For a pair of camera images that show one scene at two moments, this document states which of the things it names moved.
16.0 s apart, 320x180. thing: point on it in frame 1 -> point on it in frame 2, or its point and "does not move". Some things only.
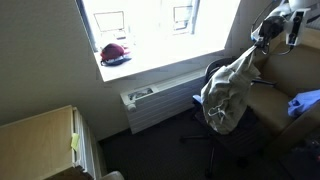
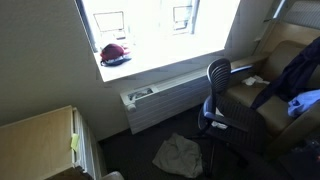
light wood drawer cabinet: x=39 y=147 does not move
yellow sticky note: x=75 y=141 does not move
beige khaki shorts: x=225 y=91 -> x=180 y=155
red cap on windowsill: x=114 y=54 does not move
